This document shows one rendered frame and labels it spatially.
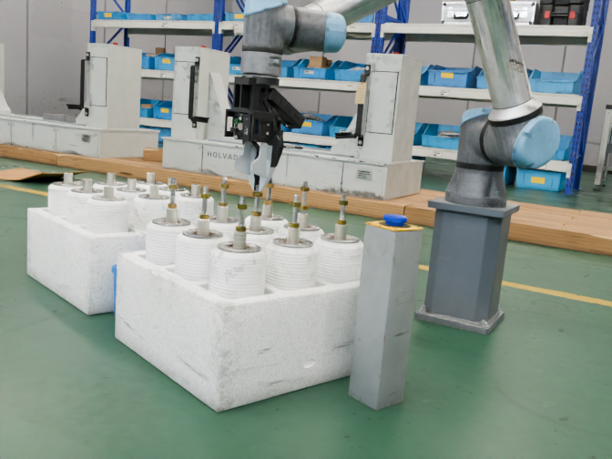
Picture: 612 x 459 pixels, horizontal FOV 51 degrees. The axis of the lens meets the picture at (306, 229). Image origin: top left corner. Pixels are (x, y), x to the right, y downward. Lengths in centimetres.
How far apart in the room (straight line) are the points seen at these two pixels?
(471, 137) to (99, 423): 103
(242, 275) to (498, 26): 75
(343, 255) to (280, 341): 21
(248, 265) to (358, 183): 227
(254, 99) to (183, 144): 271
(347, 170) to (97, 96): 185
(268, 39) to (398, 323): 55
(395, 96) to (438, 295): 180
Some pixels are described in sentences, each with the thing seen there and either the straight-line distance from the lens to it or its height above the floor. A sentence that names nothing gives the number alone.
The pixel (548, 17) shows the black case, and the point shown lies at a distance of 582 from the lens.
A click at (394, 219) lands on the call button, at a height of 33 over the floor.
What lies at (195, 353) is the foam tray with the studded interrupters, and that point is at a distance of 112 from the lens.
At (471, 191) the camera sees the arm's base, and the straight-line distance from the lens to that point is 160.
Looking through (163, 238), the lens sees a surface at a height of 23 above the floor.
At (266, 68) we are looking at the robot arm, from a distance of 121.
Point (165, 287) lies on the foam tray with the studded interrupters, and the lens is 118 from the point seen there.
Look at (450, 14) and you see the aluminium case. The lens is 603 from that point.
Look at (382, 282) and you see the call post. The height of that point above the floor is 22.
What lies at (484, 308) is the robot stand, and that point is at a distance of 164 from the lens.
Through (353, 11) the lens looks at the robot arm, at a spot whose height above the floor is 70.
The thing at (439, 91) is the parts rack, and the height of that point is 75.
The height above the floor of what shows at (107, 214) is 22.
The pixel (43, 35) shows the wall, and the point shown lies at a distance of 874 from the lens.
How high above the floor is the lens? 49
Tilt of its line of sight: 10 degrees down
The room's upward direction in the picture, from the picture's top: 5 degrees clockwise
